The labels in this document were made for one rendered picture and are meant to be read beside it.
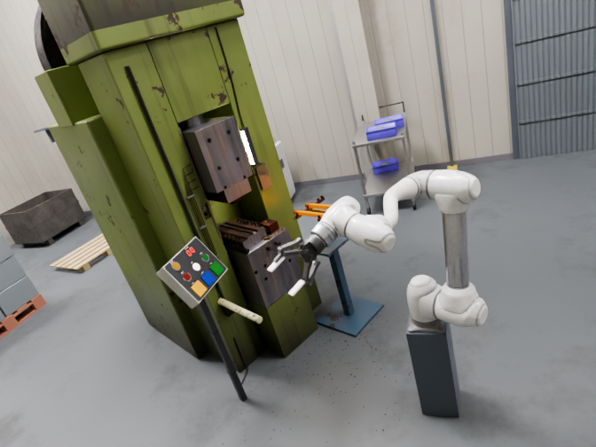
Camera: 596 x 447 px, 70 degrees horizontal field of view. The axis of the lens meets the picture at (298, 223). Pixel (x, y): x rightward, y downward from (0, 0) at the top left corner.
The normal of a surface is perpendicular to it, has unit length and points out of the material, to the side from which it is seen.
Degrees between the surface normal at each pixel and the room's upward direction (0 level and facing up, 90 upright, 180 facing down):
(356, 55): 90
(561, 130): 90
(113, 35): 90
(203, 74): 90
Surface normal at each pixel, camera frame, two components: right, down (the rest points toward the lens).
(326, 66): -0.32, 0.48
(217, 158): 0.68, 0.13
